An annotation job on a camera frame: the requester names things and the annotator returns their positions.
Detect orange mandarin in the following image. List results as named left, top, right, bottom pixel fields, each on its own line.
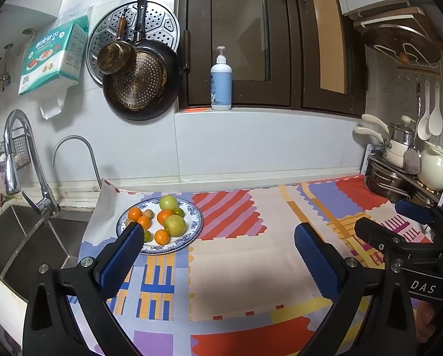
left=137, top=214, right=151, bottom=230
left=127, top=206, right=142, bottom=222
left=156, top=210, right=173, bottom=227
left=154, top=229, right=171, bottom=246

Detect large green apple front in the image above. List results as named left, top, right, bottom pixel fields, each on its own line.
left=164, top=214, right=187, bottom=237

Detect green apple back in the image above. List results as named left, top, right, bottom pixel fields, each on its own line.
left=158, top=195, right=179, bottom=211

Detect small green lime back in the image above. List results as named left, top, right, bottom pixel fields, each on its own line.
left=173, top=208, right=185, bottom=218

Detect small green lime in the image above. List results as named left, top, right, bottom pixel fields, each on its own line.
left=173, top=208, right=185, bottom=218
left=144, top=230, right=153, bottom=243

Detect small green lime front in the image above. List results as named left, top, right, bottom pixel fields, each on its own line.
left=144, top=230, right=153, bottom=243

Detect steel kitchen sink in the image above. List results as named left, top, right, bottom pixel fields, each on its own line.
left=0, top=205, right=93, bottom=301

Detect chrome kitchen faucet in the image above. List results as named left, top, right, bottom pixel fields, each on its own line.
left=2, top=109, right=61, bottom=216

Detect person right hand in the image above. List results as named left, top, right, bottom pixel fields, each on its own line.
left=415, top=301, right=435, bottom=344

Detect steel pot on rack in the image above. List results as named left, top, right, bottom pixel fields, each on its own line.
left=365, top=161, right=411, bottom=203

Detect steel spatula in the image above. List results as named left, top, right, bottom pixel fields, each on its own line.
left=404, top=79, right=421, bottom=175

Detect white ceramic teapot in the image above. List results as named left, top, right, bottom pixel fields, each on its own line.
left=417, top=141, right=443, bottom=192

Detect white spoon left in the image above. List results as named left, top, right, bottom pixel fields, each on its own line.
left=418, top=80, right=431, bottom=141

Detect white spoon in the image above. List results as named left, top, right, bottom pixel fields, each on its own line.
left=428, top=81, right=443, bottom=136
left=418, top=80, right=431, bottom=141

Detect white spoon right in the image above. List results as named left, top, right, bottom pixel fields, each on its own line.
left=428, top=81, right=443, bottom=136

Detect colourful patterned table mat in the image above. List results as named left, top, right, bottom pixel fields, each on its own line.
left=67, top=174, right=436, bottom=356

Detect blue white porcelain plate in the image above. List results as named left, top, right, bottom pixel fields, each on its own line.
left=116, top=196, right=204, bottom=255

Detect thin curved steel faucet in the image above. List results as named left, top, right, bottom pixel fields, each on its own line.
left=51, top=134, right=102, bottom=190

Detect blue white soap dispenser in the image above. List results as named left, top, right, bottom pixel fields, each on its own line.
left=210, top=46, right=233, bottom=111

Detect black frying pan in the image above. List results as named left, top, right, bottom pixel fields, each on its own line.
left=102, top=0, right=181, bottom=121

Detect green white paper towel pack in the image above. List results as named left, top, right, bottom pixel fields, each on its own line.
left=18, top=15, right=89, bottom=120

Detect small brass saucepan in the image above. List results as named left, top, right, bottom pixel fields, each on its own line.
left=97, top=15, right=136, bottom=76

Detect perforated steel steamer tray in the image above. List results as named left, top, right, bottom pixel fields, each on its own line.
left=85, top=0, right=180, bottom=86

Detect white pot cream handles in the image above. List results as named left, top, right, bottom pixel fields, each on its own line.
left=353, top=113, right=414, bottom=169

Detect wire basket with items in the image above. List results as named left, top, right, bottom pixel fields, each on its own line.
left=0, top=134, right=32, bottom=174

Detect dark wooden window frame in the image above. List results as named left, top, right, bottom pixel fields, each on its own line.
left=175, top=0, right=367, bottom=117

